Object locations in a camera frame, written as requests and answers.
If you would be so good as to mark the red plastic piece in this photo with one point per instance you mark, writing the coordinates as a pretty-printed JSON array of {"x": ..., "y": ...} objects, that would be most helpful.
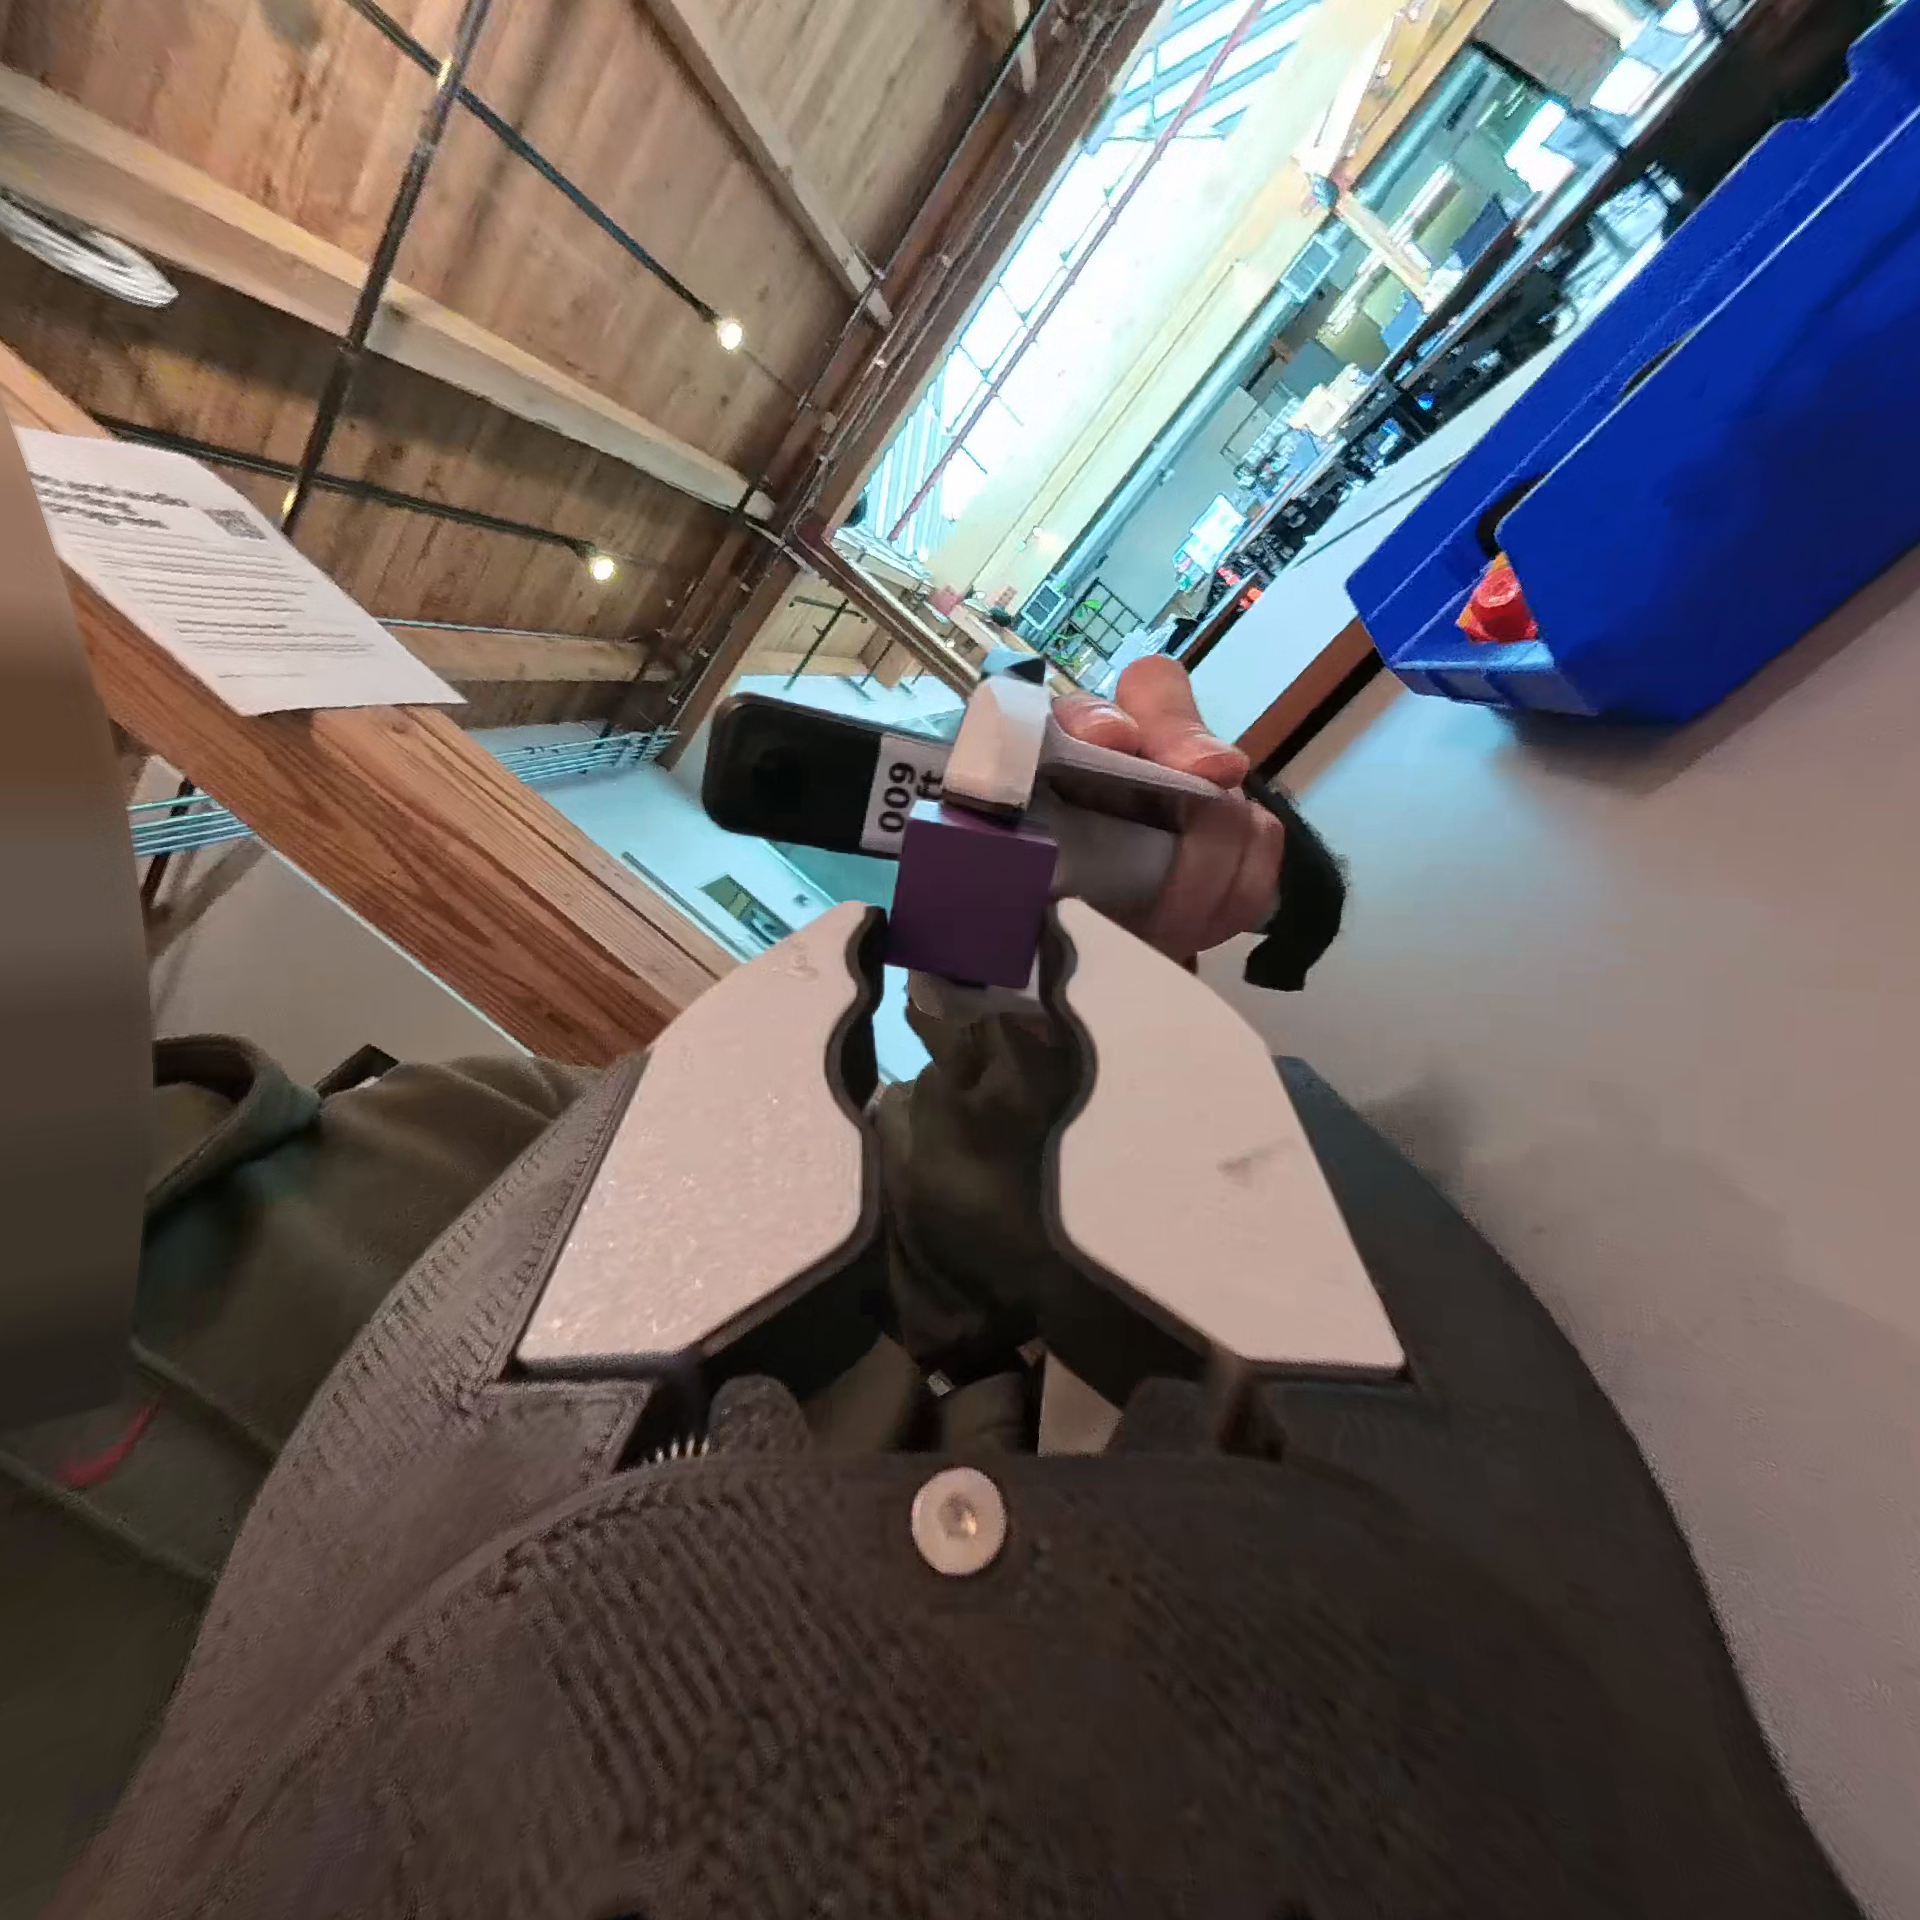
[{"x": 1501, "y": 600}]

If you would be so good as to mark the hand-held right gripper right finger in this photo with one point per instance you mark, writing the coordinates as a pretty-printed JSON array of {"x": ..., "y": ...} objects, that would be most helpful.
[{"x": 1215, "y": 1198}]

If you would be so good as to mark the person's olive jacket torso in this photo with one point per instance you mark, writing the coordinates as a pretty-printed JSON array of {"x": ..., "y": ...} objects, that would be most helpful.
[{"x": 301, "y": 1198}]

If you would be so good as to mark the purple cube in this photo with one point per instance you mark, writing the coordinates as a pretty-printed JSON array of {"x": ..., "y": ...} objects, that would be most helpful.
[{"x": 967, "y": 892}]

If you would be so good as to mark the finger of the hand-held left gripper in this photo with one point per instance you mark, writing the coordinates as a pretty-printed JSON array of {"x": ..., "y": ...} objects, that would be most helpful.
[
  {"x": 996, "y": 742},
  {"x": 967, "y": 1002}
]

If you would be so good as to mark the white paper notice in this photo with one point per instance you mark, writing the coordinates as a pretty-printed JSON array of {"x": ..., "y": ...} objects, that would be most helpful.
[{"x": 227, "y": 587}]

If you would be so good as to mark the person's left hand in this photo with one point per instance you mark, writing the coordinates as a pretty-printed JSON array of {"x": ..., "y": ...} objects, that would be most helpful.
[{"x": 1223, "y": 885}]

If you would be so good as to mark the wooden post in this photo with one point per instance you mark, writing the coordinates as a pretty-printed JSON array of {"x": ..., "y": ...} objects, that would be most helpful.
[{"x": 418, "y": 840}]

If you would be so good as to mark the blue plastic bin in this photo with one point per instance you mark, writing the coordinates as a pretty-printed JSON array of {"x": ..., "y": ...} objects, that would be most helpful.
[{"x": 1725, "y": 453}]

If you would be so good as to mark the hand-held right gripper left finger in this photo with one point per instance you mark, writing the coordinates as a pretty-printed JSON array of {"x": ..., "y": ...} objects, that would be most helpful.
[{"x": 720, "y": 1186}]

